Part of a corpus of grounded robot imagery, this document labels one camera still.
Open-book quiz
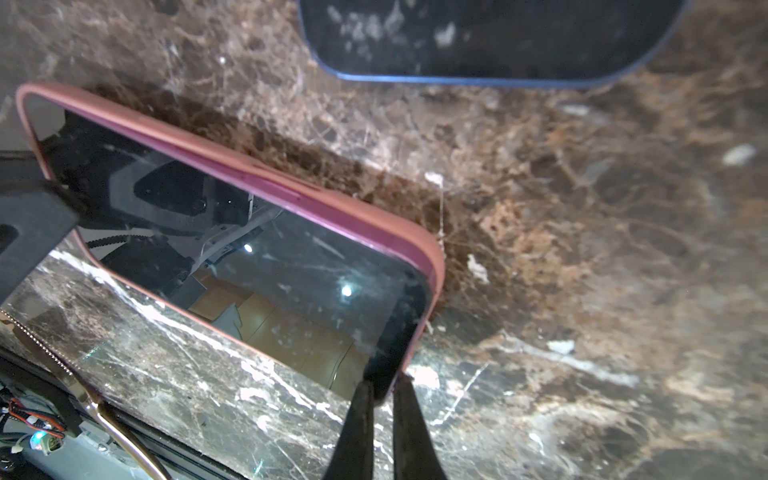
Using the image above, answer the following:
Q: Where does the pink phone case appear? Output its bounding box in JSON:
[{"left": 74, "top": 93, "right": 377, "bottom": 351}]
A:
[{"left": 14, "top": 82, "right": 448, "bottom": 404}]

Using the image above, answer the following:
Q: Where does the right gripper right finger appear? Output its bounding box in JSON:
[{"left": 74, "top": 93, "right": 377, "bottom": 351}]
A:
[{"left": 393, "top": 373, "right": 447, "bottom": 480}]

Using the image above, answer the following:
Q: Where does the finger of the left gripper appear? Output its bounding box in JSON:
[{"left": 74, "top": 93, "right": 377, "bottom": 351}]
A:
[{"left": 1, "top": 151, "right": 83, "bottom": 301}]

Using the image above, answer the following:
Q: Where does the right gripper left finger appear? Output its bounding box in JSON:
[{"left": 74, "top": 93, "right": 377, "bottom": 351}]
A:
[{"left": 323, "top": 380, "right": 374, "bottom": 480}]

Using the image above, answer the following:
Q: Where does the purple-edged phone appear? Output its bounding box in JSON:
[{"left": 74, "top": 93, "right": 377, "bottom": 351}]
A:
[{"left": 26, "top": 95, "right": 434, "bottom": 402}]

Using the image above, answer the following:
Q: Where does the blue-edged phone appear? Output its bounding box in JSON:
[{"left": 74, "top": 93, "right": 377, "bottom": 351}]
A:
[{"left": 297, "top": 0, "right": 688, "bottom": 89}]

